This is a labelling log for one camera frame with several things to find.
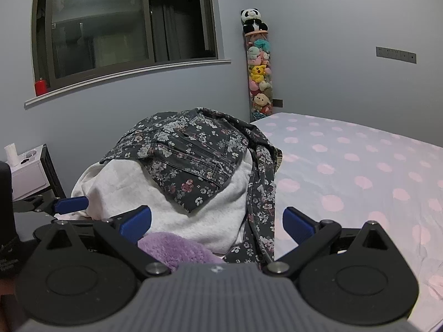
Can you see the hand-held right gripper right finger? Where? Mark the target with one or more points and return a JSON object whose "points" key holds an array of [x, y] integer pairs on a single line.
{"points": [[297, 226]]}

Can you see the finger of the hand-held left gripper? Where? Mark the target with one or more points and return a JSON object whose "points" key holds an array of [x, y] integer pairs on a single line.
{"points": [[74, 204]]}

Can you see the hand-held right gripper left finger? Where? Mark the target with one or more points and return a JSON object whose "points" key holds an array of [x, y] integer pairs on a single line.
{"points": [[136, 222]]}

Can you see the dark floral pants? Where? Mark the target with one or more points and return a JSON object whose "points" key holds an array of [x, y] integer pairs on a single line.
{"points": [[193, 152]]}

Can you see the white sweatshirt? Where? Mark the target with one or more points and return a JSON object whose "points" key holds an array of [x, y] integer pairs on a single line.
{"points": [[121, 193]]}

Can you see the person's purple fleece clothing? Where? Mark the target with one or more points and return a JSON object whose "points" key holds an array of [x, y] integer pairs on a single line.
{"points": [[173, 249]]}

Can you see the white paper roll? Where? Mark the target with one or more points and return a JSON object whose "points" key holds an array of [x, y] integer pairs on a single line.
{"points": [[11, 155]]}

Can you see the bed with dotted sheet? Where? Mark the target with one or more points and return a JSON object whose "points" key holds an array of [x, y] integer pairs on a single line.
{"points": [[346, 179]]}

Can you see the white window sill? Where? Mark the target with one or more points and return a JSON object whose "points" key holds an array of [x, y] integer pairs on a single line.
{"points": [[121, 76]]}

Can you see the stuffed toys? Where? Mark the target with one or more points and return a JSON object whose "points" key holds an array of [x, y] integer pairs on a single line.
{"points": [[260, 76]]}

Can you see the dark framed window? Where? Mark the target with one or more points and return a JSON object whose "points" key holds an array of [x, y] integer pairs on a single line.
{"points": [[103, 24]]}

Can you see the panda plush toy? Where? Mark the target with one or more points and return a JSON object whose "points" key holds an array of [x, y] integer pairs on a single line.
{"points": [[253, 20]]}

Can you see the white nightstand black frame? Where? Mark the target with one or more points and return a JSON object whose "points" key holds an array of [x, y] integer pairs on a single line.
{"points": [[29, 179]]}

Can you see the dark wall socket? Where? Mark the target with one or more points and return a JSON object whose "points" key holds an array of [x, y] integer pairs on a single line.
{"points": [[278, 103]]}

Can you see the grey wall switch panel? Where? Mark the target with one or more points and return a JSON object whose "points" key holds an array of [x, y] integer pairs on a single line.
{"points": [[396, 55]]}

